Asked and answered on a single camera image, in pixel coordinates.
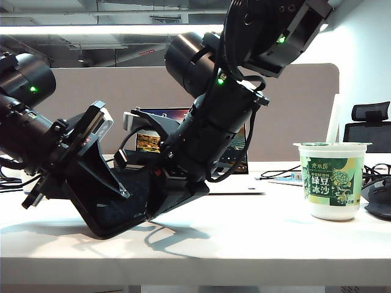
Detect green white dessert cup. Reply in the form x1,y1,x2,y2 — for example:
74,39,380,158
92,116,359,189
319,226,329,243
292,141,373,222

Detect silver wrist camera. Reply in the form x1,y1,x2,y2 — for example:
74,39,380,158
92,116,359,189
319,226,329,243
90,105,115,144
123,111,148,132

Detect flat blue white booklet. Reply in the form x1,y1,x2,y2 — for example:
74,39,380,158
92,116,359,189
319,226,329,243
268,172,304,187

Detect grey-brown desk partition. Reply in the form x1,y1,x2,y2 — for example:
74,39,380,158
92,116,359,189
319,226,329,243
35,63,341,162

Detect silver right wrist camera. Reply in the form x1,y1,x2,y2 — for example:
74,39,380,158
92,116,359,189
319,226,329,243
123,111,148,132

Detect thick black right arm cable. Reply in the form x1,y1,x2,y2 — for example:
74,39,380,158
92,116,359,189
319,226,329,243
206,115,256,184

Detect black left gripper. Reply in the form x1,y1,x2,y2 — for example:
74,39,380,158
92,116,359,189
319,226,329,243
21,100,132,211

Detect black right camera cable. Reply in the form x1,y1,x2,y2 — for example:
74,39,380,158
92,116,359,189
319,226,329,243
114,126,159,170

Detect black cable bundle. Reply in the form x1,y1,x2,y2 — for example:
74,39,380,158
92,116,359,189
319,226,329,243
0,157,42,194

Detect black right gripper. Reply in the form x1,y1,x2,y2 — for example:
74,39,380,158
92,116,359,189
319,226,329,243
131,110,211,220

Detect long ceiling light strip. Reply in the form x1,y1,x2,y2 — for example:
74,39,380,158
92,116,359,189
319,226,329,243
0,23,330,36

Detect black smartphone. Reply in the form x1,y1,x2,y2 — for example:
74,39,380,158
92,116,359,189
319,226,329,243
64,169,159,239

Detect white laptop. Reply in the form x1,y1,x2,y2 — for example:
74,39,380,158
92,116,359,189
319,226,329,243
131,107,266,195

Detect black mesh office chair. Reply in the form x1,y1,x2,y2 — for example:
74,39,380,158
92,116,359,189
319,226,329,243
343,101,391,154

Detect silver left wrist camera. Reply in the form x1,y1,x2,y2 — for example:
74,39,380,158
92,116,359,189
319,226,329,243
90,105,115,144

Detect black wire-frame eyeglasses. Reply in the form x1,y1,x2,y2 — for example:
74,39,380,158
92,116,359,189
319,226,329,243
362,163,391,186

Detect white drinking straw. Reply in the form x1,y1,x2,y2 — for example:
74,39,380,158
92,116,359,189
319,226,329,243
325,93,343,143

